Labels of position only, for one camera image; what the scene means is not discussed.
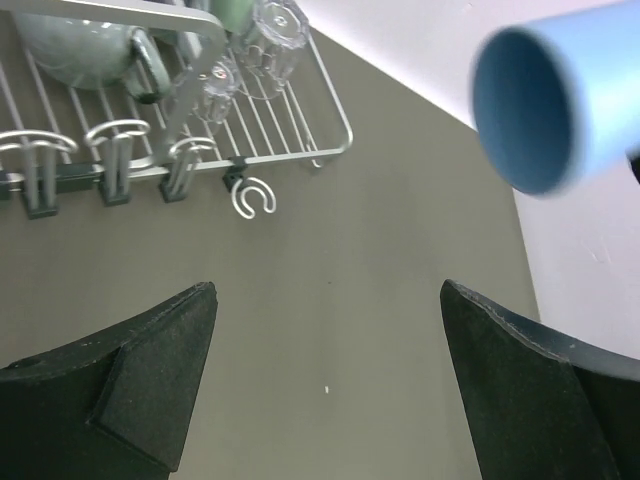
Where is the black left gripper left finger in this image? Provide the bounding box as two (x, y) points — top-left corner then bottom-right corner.
(1, 282), (218, 479)

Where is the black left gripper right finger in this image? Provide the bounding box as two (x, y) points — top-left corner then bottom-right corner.
(440, 280), (639, 479)

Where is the blue plastic cup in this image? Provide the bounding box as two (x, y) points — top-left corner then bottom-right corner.
(470, 1), (639, 197)

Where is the grey round ceramic cup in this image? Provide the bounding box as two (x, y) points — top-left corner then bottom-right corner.
(12, 12), (171, 104)

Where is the clear glass tumbler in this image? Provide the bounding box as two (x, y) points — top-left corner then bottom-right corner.
(231, 1), (310, 100)

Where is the clear wine glass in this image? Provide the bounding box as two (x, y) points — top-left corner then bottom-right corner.
(194, 56), (241, 125)

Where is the green teal mug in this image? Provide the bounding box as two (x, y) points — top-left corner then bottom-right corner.
(210, 0), (254, 33)

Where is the small metal c-shaped hook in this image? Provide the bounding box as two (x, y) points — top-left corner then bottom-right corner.
(230, 177), (277, 220)

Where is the metal wire dish rack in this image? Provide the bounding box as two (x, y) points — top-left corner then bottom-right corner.
(1, 1), (353, 219)

